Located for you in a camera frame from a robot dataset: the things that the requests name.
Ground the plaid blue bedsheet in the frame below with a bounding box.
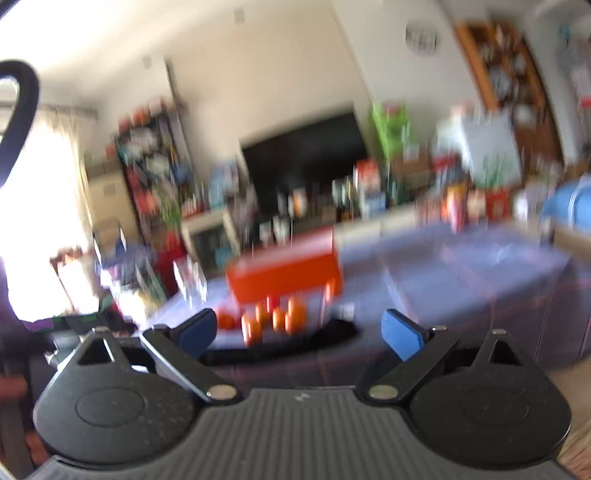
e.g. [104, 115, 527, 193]
[147, 221, 591, 393]

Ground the white microwave cabinet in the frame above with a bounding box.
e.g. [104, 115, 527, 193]
[180, 208, 240, 279]

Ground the orange cardboard box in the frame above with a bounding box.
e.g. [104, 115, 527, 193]
[225, 228, 344, 304]

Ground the bookshelf with books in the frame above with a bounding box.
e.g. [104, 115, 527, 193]
[113, 105, 195, 245]

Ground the black television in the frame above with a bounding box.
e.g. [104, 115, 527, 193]
[240, 110, 369, 215]

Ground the white mini fridge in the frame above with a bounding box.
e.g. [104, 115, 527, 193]
[436, 113, 522, 190]

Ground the green plastic shelf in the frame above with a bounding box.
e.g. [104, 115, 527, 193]
[370, 101, 412, 161]

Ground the wooden bookshelf right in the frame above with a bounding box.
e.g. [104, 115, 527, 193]
[455, 20, 564, 167]

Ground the black cable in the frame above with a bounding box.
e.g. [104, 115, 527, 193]
[0, 59, 41, 190]

